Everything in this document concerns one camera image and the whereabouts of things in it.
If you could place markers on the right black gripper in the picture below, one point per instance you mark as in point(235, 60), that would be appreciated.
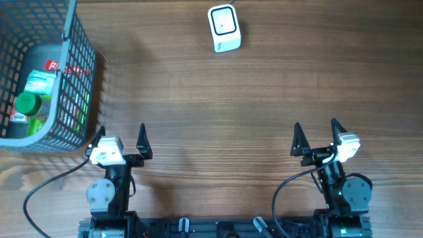
point(300, 142)

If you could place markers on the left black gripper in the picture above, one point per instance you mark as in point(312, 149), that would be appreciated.
point(137, 161)

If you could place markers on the teal wipes pack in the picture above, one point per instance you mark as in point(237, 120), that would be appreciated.
point(40, 82)

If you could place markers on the red stick packet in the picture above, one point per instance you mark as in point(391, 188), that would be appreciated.
point(74, 70)

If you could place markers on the red small tissue pack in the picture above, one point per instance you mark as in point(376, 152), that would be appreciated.
point(16, 116)

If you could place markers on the green lid jar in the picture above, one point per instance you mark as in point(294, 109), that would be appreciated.
point(36, 107)

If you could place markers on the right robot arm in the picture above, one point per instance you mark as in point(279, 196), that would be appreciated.
point(347, 196)

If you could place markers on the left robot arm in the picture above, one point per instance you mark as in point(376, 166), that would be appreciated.
point(109, 196)

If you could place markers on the white barcode scanner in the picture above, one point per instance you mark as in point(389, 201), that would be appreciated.
point(224, 28)

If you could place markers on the grey plastic mesh basket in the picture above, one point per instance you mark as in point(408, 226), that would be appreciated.
point(31, 33)

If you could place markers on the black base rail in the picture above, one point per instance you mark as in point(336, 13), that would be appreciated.
point(305, 226)

